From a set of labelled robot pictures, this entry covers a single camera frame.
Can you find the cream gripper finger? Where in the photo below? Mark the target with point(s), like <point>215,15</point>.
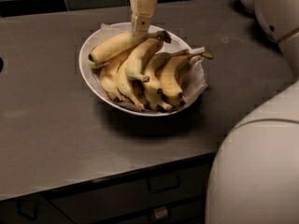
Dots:
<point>142,14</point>

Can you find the yellow green banana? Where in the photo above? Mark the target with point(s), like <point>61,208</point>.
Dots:
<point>110,48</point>

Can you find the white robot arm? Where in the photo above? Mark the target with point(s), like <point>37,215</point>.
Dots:
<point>254,178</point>

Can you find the greenish stem yellow banana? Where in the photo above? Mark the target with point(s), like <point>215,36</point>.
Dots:
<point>152,89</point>

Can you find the white oval bowl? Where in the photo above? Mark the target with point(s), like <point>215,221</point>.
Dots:
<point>93,83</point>

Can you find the left lower yellow banana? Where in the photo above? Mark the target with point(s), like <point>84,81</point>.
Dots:
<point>108,77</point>

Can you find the right yellow banana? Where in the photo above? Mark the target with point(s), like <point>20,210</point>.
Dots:
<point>168,78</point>

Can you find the middle yellow banana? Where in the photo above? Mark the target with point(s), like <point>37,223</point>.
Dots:
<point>126,87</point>

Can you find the upper centre drawer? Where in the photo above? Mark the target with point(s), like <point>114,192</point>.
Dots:
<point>118,196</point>

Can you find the drawer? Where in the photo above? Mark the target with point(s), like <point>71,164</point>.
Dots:
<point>118,196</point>
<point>30,210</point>
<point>188,211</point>

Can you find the lower centre drawer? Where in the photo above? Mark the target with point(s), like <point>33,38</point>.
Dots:
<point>188,211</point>

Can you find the left drawer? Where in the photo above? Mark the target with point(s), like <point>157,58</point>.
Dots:
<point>30,210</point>

